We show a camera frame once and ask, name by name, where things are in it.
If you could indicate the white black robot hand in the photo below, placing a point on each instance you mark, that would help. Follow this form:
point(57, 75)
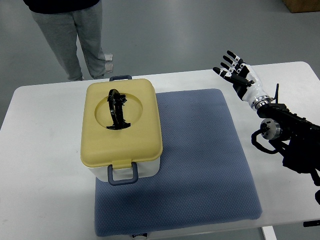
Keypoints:
point(244, 79)

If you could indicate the yellow storage box lid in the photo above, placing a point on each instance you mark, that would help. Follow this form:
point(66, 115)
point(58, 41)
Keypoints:
point(121, 124)

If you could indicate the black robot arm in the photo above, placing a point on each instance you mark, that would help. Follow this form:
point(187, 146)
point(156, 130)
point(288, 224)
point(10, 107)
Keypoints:
point(294, 137)

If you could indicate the white storage box base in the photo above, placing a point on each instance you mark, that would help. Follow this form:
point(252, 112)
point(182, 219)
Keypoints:
point(129, 174)

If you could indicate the blue padded mat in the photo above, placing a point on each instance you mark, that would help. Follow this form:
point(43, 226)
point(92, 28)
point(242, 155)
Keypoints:
point(204, 177)

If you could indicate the white table leg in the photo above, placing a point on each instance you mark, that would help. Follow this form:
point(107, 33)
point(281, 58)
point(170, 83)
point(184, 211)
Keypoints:
point(268, 233)

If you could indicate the person in grey sweatpants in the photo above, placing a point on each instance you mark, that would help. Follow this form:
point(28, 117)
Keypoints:
point(63, 23)

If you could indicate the black table bracket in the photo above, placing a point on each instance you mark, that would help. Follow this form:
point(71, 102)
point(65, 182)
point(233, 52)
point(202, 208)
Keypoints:
point(314, 223)

